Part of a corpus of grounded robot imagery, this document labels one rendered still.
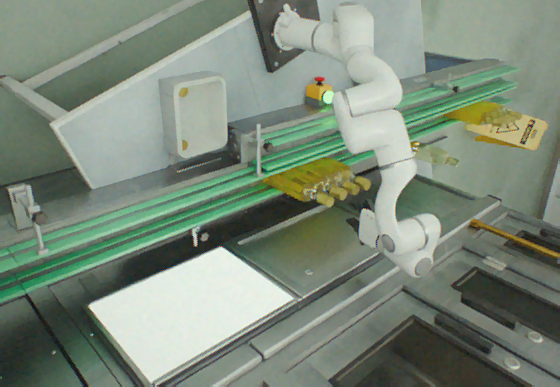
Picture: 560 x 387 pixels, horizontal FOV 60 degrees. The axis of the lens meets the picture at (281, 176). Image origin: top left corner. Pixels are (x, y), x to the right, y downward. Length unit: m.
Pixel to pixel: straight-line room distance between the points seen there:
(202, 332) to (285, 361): 0.20
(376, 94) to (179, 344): 0.74
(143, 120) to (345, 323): 0.79
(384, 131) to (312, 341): 0.51
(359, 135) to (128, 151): 0.68
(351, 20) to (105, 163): 0.78
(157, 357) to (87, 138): 0.61
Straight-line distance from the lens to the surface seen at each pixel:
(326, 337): 1.21
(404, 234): 1.13
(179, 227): 1.39
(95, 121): 1.40
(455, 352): 1.27
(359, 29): 1.35
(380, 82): 1.24
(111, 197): 1.39
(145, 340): 1.19
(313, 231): 1.54
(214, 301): 1.26
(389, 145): 1.14
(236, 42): 1.59
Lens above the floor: 2.00
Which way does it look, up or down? 42 degrees down
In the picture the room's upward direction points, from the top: 116 degrees clockwise
